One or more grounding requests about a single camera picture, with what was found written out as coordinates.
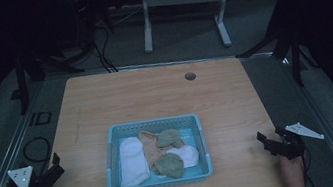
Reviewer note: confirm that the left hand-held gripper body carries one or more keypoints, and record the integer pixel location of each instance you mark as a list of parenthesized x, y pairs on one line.
[(22, 178)]

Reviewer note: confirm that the person's right hand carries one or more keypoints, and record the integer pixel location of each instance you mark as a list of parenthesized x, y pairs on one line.
[(291, 168)]

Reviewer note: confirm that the black metal stand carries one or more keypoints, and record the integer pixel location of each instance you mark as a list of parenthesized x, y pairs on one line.
[(22, 86), (295, 56)]

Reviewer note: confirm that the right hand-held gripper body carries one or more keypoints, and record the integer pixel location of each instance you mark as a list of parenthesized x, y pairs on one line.
[(292, 146)]

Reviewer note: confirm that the green sock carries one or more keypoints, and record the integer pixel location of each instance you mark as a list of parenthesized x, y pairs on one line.
[(168, 138), (170, 166)]

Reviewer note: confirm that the blue plastic basket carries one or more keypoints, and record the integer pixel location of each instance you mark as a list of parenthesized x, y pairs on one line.
[(200, 169)]

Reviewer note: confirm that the beige sock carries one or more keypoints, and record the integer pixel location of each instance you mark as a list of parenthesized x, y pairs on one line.
[(149, 147)]

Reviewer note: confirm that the long white sock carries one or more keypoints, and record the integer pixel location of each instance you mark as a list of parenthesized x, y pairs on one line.
[(132, 161)]

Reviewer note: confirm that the short white sock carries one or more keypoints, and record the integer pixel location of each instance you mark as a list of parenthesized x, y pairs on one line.
[(188, 155)]

